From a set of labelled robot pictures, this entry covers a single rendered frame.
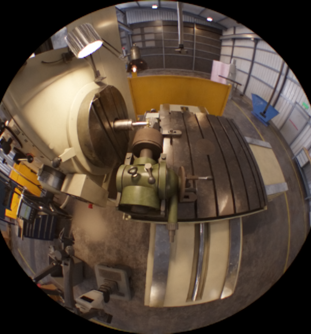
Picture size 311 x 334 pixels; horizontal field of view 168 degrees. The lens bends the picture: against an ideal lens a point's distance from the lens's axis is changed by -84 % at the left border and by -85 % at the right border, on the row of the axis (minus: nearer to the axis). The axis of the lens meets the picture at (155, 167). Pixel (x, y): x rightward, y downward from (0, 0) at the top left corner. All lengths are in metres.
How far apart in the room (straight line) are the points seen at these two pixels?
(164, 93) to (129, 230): 2.89
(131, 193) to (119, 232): 1.44
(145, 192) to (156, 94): 2.52
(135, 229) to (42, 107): 1.71
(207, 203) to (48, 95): 1.03
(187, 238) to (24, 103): 1.27
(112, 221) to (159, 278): 1.21
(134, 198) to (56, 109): 0.50
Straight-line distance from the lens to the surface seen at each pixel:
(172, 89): 2.70
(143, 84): 2.69
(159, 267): 1.04
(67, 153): 0.49
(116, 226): 1.84
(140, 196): 0.41
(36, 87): 0.51
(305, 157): 6.02
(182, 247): 1.03
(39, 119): 0.48
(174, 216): 0.49
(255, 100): 6.07
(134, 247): 1.79
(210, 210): 0.77
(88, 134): 0.51
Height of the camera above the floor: 1.69
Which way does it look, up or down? 59 degrees down
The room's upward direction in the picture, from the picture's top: 7 degrees counter-clockwise
